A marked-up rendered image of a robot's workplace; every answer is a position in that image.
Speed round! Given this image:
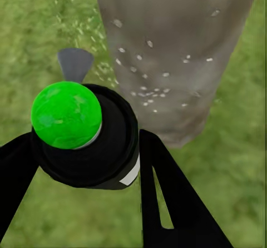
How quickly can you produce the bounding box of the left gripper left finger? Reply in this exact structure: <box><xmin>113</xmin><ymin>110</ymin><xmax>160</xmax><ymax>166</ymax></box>
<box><xmin>0</xmin><ymin>132</ymin><xmax>39</xmax><ymax>242</ymax></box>

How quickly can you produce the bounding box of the pesticide atomizer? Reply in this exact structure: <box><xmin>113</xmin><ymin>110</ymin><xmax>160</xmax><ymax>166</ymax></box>
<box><xmin>31</xmin><ymin>46</ymin><xmax>140</xmax><ymax>190</ymax></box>

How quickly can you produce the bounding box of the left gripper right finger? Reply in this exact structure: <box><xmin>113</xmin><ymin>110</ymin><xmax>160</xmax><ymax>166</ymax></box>
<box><xmin>139</xmin><ymin>130</ymin><xmax>233</xmax><ymax>248</ymax></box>

